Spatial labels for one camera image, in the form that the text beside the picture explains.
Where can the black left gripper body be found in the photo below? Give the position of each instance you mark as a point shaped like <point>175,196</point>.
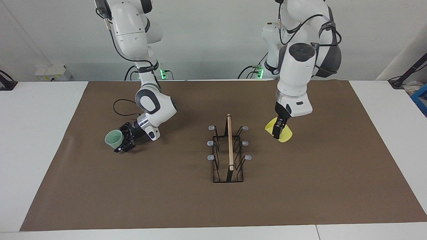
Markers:
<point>282,116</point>

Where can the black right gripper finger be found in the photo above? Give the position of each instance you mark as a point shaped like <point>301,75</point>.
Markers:
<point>125,126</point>
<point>125,147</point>

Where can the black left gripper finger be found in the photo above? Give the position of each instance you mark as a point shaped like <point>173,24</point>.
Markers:
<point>276,131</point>
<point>283,127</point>

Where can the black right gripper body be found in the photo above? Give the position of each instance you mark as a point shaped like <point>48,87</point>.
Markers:
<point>134,133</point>

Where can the yellow plastic cup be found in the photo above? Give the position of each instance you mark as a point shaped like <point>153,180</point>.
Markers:
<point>285,136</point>

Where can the pale green plastic cup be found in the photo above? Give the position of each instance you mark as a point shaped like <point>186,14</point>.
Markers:
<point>113,138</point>

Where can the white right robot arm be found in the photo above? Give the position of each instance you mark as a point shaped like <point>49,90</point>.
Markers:
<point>130,30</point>

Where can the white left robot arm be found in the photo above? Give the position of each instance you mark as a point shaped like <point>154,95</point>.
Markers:
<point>297,73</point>

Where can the brown table mat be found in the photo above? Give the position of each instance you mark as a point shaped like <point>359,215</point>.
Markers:
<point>166,193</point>

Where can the black stand with base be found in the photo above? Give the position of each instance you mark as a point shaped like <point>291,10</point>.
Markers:
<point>398,82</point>

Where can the black table clamp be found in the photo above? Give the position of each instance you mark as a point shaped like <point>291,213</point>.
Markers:
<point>6,85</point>

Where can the crumpled clear plastic bag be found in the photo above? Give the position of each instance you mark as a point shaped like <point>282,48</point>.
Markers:
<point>412,88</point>

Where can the blue box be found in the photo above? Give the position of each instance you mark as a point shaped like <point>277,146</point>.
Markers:
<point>421,100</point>

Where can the white wall socket box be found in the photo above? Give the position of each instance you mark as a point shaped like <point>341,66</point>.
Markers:
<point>53,73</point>

